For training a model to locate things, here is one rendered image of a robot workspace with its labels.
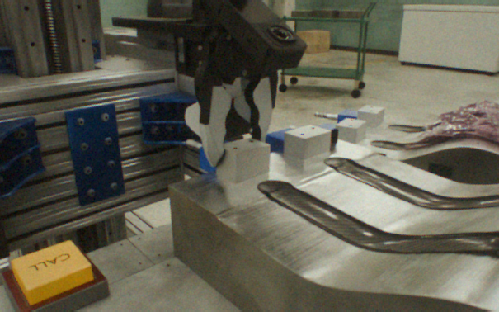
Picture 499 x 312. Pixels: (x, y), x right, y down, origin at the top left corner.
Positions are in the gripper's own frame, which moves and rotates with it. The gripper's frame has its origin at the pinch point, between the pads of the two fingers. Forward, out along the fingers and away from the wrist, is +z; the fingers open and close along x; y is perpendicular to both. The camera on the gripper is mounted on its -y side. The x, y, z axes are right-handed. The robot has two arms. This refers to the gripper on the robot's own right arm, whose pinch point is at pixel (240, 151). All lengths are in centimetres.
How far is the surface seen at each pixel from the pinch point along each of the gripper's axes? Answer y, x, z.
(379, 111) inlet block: 6.6, -38.3, 3.3
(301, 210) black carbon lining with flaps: -10.0, 0.4, 3.3
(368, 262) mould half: -20.3, 4.0, 2.3
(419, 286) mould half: -26.0, 7.4, -0.5
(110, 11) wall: 539, -215, 5
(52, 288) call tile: 1.1, 21.8, 8.5
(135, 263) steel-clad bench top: 3.5, 12.5, 11.3
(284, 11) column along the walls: 533, -539, 12
